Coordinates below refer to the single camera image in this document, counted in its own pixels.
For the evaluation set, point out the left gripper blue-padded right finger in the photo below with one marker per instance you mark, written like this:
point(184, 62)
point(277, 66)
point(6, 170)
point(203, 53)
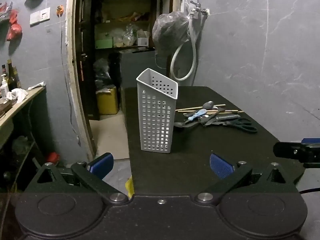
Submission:
point(229, 176)

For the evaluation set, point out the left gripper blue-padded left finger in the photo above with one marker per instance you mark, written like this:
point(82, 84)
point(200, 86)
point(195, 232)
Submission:
point(91, 174)

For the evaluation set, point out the black handled scissors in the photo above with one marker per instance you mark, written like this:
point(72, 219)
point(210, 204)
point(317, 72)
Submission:
point(242, 124)

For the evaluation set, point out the blue handled small spoon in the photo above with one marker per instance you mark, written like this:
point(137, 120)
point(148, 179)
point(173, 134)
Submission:
point(197, 114)

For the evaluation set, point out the large steel spoon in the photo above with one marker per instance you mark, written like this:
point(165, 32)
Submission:
point(209, 105)

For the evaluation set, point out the white perforated utensil basket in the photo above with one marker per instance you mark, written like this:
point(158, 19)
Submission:
point(157, 96)

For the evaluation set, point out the steel handled peeler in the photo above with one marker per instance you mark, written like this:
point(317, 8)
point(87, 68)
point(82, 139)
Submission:
point(207, 120)

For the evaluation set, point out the wooden kitchen counter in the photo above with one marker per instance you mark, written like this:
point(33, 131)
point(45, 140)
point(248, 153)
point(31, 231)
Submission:
point(18, 106)

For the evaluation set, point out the yellow bin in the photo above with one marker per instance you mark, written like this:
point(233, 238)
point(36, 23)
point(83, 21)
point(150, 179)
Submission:
point(107, 100)

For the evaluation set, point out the plain wooden chopstick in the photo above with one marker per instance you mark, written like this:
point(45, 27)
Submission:
point(200, 107)

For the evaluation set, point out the white cloth on counter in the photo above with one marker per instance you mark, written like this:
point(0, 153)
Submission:
point(17, 94)

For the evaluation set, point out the dark glass bottle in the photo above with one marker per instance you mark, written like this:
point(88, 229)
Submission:
point(12, 83)

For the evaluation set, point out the green box on shelf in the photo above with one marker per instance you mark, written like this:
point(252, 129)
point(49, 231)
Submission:
point(104, 43)

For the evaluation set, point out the grey plastic bag on tap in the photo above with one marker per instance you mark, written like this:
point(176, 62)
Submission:
point(169, 32)

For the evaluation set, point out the red plastic bag on wall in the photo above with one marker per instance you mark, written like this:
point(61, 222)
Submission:
point(15, 30)

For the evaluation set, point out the metal wall tap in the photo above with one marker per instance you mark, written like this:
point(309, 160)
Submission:
point(196, 9)

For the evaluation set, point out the white wall switch plate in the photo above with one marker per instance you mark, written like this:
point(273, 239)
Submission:
point(39, 16)

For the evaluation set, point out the orange wall plug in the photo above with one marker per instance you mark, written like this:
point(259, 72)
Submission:
point(59, 11)

